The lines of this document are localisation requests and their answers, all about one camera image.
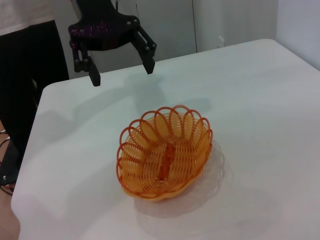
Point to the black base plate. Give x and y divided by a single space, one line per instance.
8 165

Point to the person in dark trousers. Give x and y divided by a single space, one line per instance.
25 75

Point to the orange woven plastic basket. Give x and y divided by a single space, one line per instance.
166 162

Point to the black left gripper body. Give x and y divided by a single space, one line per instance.
105 32

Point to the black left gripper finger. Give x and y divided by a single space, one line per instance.
147 52
93 75

